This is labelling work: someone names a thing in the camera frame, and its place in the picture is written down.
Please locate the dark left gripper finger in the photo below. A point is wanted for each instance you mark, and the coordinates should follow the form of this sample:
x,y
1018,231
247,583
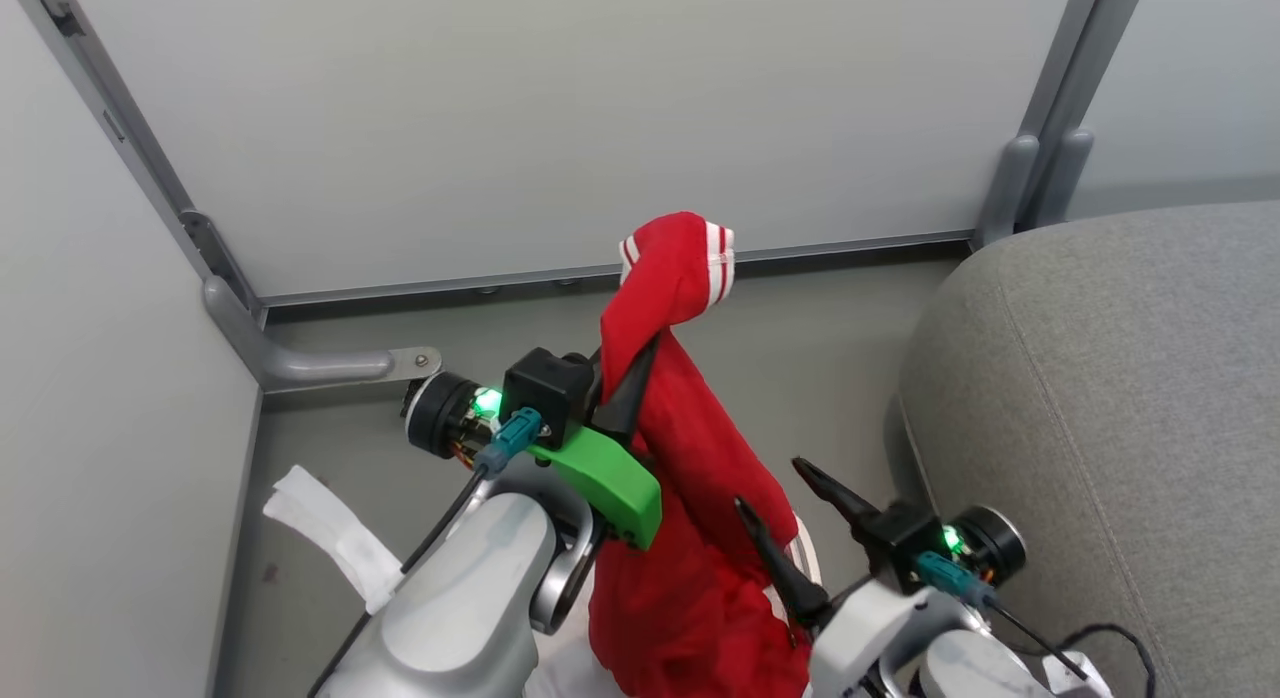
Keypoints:
x,y
625,403

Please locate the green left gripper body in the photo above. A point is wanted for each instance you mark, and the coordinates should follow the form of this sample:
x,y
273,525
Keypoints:
x,y
610,483

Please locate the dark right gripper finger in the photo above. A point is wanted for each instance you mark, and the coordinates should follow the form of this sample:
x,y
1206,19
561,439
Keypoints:
x,y
838,493
778,563

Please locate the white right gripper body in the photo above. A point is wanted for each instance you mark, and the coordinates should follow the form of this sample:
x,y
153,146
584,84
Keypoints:
x,y
865,638

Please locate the red garment with white stripes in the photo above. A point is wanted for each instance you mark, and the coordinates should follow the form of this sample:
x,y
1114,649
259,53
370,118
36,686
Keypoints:
x,y
690,578

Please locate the grey fabric sofa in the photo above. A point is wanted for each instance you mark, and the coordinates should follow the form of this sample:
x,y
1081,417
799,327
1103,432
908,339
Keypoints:
x,y
1120,428

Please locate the grey curved partition foot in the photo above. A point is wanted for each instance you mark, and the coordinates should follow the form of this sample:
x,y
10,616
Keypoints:
x,y
300,363

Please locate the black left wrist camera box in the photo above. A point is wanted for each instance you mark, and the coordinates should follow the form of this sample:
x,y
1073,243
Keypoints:
x,y
548,388

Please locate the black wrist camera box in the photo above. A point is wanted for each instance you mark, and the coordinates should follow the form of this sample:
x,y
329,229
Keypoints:
x,y
908,543
548,388

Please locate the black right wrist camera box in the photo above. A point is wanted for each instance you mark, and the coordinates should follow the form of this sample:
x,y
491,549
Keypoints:
x,y
908,543

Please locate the teal right camera connector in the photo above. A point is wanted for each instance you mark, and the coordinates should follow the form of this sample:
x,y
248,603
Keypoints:
x,y
950,576

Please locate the teal camera connector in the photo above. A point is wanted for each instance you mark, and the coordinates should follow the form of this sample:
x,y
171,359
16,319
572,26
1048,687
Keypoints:
x,y
950,576
508,440

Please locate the teal left camera connector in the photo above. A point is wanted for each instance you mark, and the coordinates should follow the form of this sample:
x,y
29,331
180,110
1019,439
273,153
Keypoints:
x,y
508,440

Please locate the grey partition bottom rail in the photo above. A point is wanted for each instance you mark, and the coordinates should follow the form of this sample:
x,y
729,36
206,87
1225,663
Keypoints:
x,y
600,270

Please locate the grey partition post beside sofa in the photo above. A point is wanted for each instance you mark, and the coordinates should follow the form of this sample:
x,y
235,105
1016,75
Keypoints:
x,y
1085,68

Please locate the grey partition corner post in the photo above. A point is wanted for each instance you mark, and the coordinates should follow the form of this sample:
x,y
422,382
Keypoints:
x,y
120,128

